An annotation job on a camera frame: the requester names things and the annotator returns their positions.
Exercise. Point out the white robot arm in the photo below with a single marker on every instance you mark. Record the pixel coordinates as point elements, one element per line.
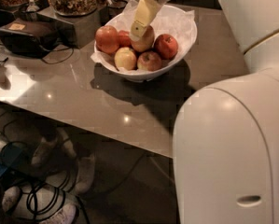
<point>226,135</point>

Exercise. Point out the silver scoop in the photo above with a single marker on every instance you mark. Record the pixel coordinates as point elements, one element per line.
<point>32,6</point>

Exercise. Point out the yellow apple front left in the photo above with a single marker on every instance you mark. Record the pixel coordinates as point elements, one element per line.
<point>125,58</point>

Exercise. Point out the blue box on floor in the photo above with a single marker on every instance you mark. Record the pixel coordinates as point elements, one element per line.
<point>9,158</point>

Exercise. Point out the black device with label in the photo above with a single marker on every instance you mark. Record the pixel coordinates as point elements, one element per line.
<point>29,38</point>

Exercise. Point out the white sneaker lower left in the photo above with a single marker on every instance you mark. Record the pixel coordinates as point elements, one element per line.
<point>11,198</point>

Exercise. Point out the white sneaker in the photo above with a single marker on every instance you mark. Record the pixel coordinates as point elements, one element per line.
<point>11,198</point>
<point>43,151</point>
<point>65,215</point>

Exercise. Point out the red apple far left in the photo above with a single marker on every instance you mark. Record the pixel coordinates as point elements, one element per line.
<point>107,39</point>

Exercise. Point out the white sneaker upper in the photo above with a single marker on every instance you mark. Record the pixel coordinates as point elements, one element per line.
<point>43,151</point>

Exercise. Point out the white paper liner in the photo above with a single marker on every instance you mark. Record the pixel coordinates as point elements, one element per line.
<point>169,20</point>

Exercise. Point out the large apple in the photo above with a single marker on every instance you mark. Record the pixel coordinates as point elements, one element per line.
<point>145,42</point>

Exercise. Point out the red apple right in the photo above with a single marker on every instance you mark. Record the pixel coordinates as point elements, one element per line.
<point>166,45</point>

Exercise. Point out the black cup with spoon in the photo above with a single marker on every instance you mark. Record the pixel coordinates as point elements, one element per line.
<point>116,8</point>

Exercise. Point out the grey metal jar stand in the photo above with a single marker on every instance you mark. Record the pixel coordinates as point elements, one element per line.
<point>75,32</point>

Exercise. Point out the yellow-red apple front centre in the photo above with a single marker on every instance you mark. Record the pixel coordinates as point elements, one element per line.
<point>149,61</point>

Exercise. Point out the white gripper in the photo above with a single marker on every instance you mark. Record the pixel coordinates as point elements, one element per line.
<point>145,12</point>

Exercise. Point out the small red back apple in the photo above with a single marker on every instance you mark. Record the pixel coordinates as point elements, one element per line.
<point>124,39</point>

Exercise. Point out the white sneaker bottom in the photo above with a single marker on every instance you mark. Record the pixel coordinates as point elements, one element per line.
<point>65,215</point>

